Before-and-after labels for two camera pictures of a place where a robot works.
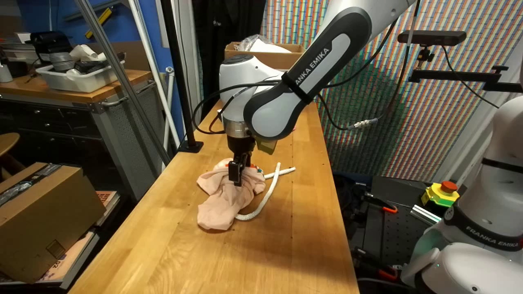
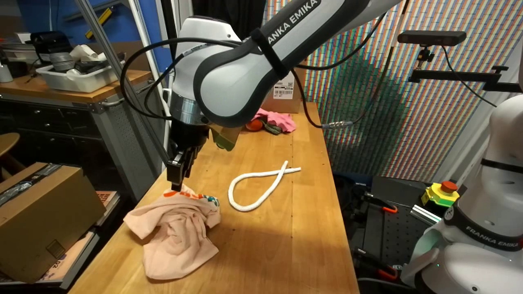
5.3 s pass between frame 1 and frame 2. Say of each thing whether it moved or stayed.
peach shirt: moved
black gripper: moved
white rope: moved
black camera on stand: stayed
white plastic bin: stayed
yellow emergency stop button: stayed
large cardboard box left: stayed
